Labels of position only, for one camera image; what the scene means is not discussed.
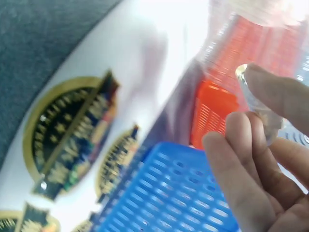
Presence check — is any blue slotted plastic basket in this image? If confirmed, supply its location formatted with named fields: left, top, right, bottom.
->
left=96, top=142, right=240, bottom=232

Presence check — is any orange slotted plastic basket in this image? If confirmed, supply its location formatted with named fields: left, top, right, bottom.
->
left=189, top=14, right=304, bottom=150

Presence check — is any person's right hand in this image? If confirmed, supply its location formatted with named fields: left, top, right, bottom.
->
left=202, top=62, right=309, bottom=232

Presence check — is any small clear plastic wrapper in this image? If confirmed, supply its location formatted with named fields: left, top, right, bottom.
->
left=235, top=63, right=285, bottom=146

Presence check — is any clear plastic container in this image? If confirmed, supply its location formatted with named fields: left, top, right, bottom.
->
left=196, top=0, right=309, bottom=82

